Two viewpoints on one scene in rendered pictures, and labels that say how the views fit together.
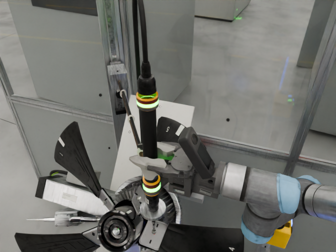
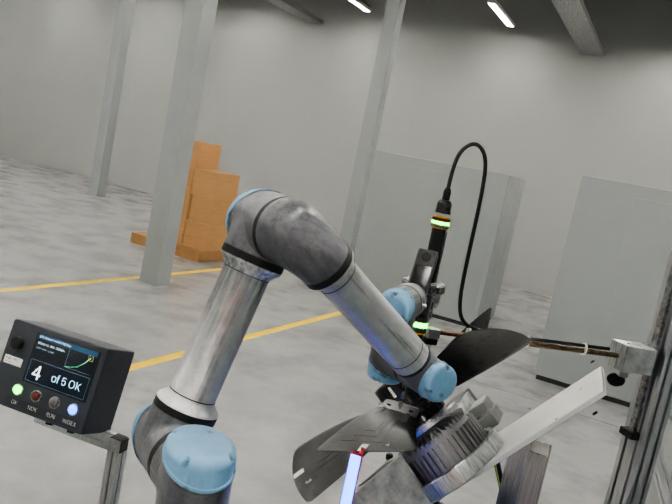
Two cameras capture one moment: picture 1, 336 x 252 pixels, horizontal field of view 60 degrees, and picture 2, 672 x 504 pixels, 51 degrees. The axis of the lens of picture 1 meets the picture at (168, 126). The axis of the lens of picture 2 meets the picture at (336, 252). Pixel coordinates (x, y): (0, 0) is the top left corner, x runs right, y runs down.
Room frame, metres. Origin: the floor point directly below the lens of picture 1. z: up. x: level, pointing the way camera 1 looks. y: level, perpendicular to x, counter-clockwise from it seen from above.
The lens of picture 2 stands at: (0.23, -1.63, 1.75)
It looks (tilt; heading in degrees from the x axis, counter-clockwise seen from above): 7 degrees down; 89
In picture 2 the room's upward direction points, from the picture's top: 11 degrees clockwise
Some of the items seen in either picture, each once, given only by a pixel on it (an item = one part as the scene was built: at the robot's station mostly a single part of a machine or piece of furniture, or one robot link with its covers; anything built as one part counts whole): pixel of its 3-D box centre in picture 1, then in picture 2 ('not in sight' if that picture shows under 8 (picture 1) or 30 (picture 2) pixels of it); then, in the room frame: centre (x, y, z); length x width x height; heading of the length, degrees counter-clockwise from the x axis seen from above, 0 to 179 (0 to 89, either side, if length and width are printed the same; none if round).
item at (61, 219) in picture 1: (64, 219); not in sight; (0.62, 0.36, 1.08); 0.07 x 0.04 x 0.06; 81
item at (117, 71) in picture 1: (117, 76); (633, 357); (1.10, 0.21, 1.39); 0.10 x 0.07 x 0.08; 16
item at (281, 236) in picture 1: (274, 220); not in sight; (0.65, -0.40, 1.02); 0.16 x 0.10 x 0.11; 161
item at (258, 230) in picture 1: (265, 215); (393, 356); (0.42, -0.23, 1.38); 0.11 x 0.08 x 0.11; 120
